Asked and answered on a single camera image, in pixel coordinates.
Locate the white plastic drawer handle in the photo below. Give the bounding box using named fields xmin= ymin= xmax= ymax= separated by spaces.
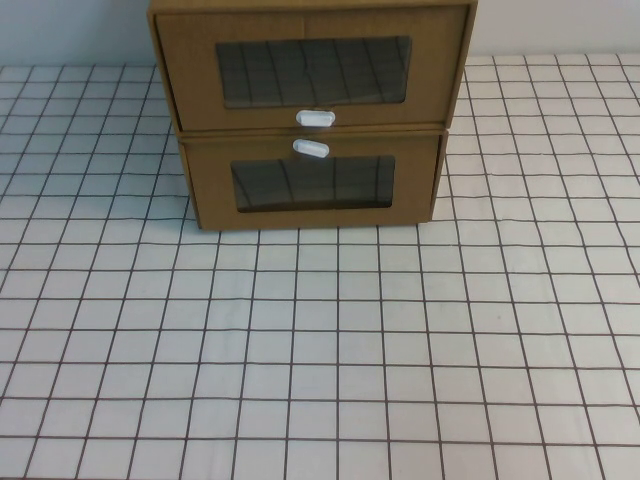
xmin=294 ymin=108 xmax=337 ymax=129
xmin=291 ymin=137 xmax=332 ymax=160

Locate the cardboard drawer with window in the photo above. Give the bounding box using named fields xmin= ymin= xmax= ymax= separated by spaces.
xmin=154 ymin=13 xmax=470 ymax=132

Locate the cardboard shoe box with window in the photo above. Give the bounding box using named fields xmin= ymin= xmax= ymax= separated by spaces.
xmin=178 ymin=127 xmax=450 ymax=235

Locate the brown cardboard box sleeve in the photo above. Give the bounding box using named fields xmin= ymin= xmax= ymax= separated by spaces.
xmin=146 ymin=0 xmax=475 ymax=135

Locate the white grid pattern tablecloth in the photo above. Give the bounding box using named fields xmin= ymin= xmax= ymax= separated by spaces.
xmin=0 ymin=52 xmax=640 ymax=480

